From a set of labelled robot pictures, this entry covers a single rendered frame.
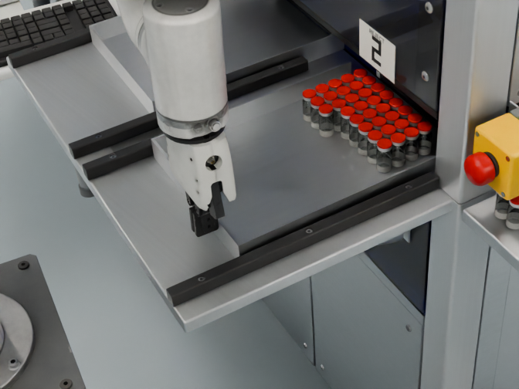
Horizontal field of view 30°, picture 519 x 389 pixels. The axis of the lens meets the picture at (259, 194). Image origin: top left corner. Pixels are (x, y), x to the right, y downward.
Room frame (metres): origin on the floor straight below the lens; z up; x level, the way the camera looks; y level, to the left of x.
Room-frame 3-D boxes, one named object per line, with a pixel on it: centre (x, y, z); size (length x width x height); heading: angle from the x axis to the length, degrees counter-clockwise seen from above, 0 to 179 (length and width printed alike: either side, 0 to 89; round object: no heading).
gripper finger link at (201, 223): (0.90, 0.07, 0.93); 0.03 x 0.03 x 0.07; 25
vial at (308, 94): (1.15, -0.09, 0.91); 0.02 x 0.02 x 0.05
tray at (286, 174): (1.05, -0.06, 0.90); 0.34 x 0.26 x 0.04; 116
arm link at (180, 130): (0.91, 0.07, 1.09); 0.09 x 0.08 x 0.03; 25
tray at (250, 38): (1.38, 0.05, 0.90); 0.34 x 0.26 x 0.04; 116
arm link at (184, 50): (0.92, 0.07, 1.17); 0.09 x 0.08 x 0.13; 23
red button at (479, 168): (0.88, -0.27, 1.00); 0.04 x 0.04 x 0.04; 26
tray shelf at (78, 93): (1.19, 0.04, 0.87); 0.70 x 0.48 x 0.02; 26
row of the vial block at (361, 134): (1.09, -0.14, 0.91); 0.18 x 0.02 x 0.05; 26
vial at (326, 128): (1.11, -0.11, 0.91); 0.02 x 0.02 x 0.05
